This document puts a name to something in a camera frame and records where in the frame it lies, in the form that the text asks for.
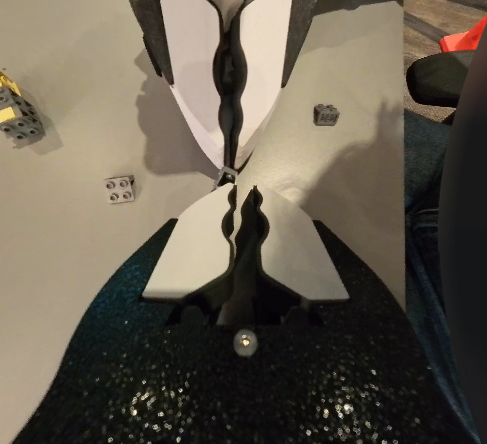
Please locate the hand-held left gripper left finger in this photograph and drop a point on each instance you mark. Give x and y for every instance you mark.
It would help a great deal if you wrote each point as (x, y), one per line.
(190, 253)

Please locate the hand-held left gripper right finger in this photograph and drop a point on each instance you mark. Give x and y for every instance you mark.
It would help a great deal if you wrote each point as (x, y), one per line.
(300, 253)

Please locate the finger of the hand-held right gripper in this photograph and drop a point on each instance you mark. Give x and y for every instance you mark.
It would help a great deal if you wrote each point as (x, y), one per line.
(266, 52)
(186, 52)

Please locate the yellow and grey brick assembly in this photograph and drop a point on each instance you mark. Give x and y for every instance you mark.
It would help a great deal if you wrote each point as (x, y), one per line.
(226, 175)

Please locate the dark grey square brick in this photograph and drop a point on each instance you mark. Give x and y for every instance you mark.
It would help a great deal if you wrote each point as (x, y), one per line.
(326, 115)
(120, 189)

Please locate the dark grey brick yellow tile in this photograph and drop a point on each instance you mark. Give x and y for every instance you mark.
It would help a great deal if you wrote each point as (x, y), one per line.
(23, 124)

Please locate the grey desk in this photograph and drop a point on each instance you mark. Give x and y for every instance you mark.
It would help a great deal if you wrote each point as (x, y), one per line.
(76, 261)

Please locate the person's leg in jeans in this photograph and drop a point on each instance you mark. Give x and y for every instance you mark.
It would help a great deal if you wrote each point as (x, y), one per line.
(422, 223)

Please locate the black chair armrest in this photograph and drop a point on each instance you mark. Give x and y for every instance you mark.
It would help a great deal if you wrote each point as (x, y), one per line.
(437, 78)

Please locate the orange plastic cone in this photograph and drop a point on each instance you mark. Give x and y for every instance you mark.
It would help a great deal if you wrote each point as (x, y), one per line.
(468, 38)

